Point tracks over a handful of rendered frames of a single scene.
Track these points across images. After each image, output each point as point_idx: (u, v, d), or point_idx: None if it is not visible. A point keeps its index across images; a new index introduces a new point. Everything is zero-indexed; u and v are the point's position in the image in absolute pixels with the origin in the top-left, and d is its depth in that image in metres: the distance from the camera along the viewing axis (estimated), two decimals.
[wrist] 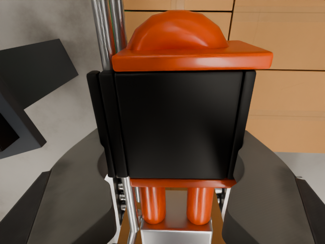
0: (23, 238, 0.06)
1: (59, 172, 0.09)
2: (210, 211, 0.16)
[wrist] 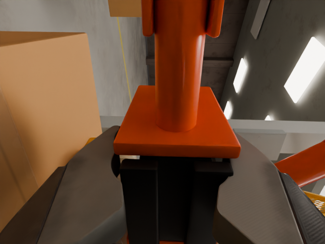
0: (36, 230, 0.06)
1: (74, 167, 0.09)
2: None
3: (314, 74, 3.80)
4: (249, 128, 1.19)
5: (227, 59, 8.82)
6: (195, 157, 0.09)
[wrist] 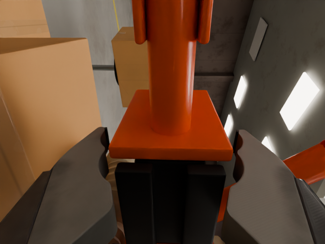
0: (24, 237, 0.06)
1: (60, 171, 0.09)
2: None
3: (305, 107, 4.10)
4: None
5: (227, 75, 9.12)
6: (188, 160, 0.09)
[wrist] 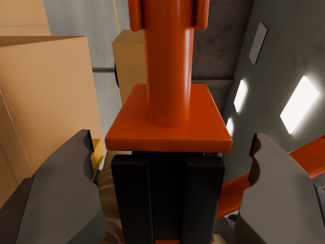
0: None
1: (43, 177, 0.08)
2: None
3: (305, 110, 4.10)
4: (233, 212, 1.51)
5: (227, 79, 9.16)
6: (186, 152, 0.09)
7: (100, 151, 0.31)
